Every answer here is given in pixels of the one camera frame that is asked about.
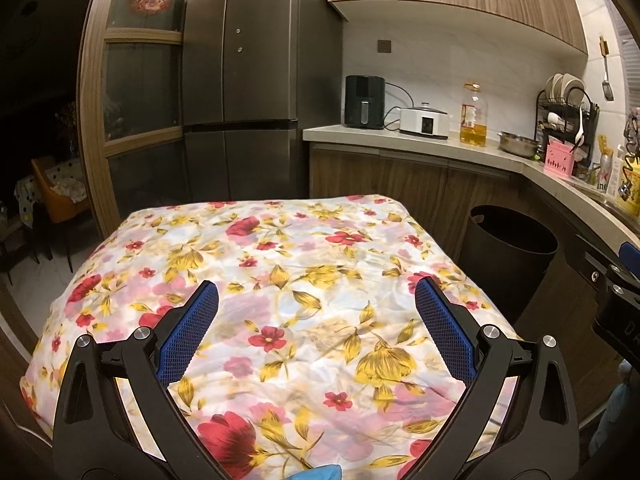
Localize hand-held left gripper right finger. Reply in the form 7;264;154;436
400;276;581;480

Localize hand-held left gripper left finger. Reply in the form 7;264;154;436
52;280;236;480

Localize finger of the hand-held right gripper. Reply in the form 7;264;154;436
572;232;640;311

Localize black trash bin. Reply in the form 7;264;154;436
464;205;559;326

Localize steel sink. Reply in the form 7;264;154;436
570;182;640;231

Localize yellow bottle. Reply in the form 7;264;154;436
616;152;640;217

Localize silver drink can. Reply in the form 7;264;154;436
597;154;613;196

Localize person's blue pants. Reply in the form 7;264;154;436
589;360;640;456

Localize pink box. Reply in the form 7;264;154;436
543;141;583;177

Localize floral tablecloth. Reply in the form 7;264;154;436
20;194;521;480

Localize black dish rack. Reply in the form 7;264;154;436
536;74;601;178

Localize steel bowl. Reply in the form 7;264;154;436
497;131;541;159

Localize hanging metal spatula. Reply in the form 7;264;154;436
598;35;615;101

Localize wooden kitchen counter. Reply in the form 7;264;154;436
302;125;640;411

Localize orange chair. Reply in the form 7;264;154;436
31;156;93;223

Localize window blind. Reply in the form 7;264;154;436
617;10;640;111

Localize light blue cloth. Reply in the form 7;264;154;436
287;464;343;480

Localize cooking oil bottle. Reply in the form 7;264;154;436
459;82;488;148

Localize white rice cooker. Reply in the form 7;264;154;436
398;102;451;140

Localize polka dot tablecloth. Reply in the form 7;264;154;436
14;157;86;228

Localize wooden glass door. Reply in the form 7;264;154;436
75;0;226;238

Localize black air fryer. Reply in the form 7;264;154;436
343;75;386;129

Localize dark flower bouquet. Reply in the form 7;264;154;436
55;100;81;158

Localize grey refrigerator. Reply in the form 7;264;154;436
181;0;346;201

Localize black power cable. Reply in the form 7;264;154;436
382;84;416;131

